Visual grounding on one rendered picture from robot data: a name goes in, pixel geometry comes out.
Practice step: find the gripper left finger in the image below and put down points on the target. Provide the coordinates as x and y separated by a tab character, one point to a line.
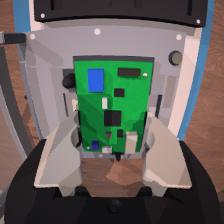
52	170

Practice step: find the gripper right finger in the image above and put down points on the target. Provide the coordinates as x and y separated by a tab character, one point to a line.
173	171

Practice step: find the green circuit board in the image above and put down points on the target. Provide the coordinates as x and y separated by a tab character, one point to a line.
112	100

